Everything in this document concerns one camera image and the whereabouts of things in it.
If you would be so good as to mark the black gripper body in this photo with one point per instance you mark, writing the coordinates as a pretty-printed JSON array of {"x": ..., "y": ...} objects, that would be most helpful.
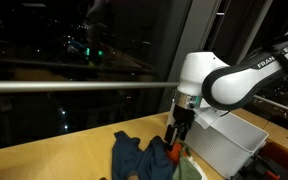
[{"x": 183, "y": 116}]

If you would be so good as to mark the short metal handrail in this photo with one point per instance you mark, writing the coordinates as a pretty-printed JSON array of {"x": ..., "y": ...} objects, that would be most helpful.
[{"x": 280, "y": 105}]

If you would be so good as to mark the plush carrot toy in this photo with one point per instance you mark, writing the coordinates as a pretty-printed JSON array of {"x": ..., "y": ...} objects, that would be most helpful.
[{"x": 185, "y": 168}]

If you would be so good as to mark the white plastic basket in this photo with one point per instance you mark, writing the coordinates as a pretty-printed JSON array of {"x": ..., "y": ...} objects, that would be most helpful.
[{"x": 224, "y": 146}]

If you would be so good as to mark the grey window mullion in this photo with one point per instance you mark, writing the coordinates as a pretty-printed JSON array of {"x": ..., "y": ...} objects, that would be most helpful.
[{"x": 190, "y": 30}]

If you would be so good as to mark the dark blue cloth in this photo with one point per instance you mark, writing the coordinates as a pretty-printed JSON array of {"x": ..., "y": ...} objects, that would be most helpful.
[{"x": 134, "y": 160}]

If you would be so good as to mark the thin slanted window bar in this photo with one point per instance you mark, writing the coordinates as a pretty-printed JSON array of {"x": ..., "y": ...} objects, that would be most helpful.
[{"x": 254, "y": 30}]

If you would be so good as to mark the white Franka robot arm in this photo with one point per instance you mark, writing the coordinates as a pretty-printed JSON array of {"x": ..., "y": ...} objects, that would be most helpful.
[{"x": 230, "y": 80}]

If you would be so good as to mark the long metal handrail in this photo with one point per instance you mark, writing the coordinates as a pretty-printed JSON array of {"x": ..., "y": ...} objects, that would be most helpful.
[{"x": 80, "y": 86}]

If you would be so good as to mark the white towel cloth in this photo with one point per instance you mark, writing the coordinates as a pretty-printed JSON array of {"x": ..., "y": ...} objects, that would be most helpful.
[{"x": 197, "y": 165}]

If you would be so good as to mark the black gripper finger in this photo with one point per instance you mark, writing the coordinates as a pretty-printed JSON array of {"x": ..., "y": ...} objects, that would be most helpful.
[
  {"x": 183, "y": 131},
  {"x": 170, "y": 135}
]

